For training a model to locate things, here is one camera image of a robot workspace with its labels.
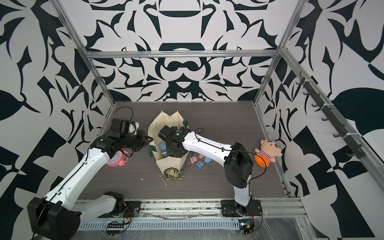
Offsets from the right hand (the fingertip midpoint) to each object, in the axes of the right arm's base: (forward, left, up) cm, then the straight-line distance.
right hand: (172, 149), depth 82 cm
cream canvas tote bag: (+3, +8, -1) cm, 9 cm away
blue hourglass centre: (-2, -20, -8) cm, 22 cm away
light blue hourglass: (+3, +5, -1) cm, 6 cm away
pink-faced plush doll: (+2, -55, -6) cm, 56 cm away
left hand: (+4, +9, +9) cm, 13 cm away
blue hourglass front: (-5, -15, -9) cm, 18 cm away
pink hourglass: (0, -16, -9) cm, 19 cm away
